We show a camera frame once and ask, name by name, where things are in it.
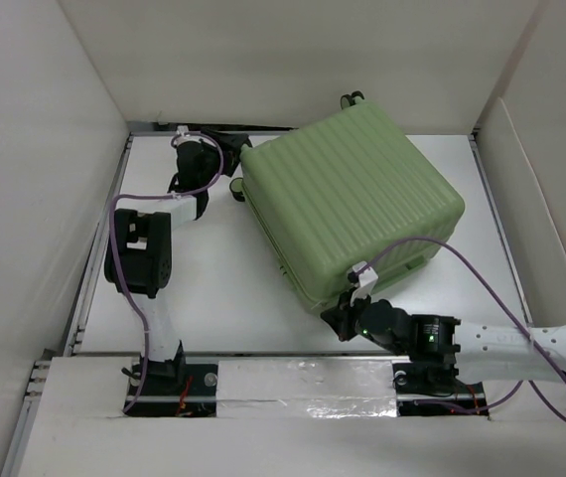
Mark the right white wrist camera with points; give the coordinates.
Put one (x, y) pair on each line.
(363, 278)

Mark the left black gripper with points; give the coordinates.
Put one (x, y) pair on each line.
(231, 150)

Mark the green suitcase with blue lining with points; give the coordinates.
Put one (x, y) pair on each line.
(347, 189)

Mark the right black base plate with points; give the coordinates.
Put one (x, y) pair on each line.
(435, 391)

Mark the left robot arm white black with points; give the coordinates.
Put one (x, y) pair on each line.
(139, 255)

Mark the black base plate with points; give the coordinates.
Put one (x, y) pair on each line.
(172, 389)
(435, 391)

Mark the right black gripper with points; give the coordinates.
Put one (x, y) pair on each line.
(339, 318)

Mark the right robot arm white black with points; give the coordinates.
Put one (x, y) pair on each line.
(443, 348)

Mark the silver tape strip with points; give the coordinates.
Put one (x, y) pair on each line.
(306, 388)

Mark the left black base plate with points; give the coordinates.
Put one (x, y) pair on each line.
(172, 389)

